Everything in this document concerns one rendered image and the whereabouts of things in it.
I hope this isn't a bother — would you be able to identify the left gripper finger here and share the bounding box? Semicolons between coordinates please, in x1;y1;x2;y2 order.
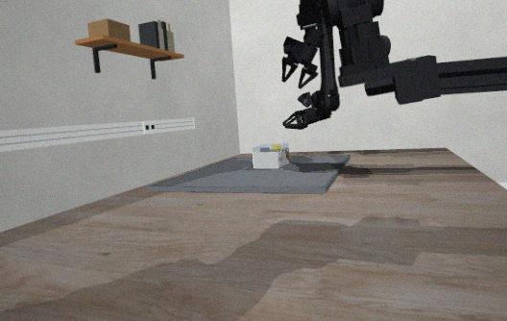
298;68;318;89
282;58;298;83

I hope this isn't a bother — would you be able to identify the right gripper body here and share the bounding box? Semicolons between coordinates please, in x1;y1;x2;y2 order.
297;111;319;129

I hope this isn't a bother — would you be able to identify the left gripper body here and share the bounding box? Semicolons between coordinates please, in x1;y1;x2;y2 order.
283;42;319;75

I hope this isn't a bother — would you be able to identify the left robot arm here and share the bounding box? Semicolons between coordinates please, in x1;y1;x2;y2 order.
283;0;390;76

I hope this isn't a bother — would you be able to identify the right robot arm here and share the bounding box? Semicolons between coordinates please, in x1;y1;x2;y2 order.
298;24;391;121

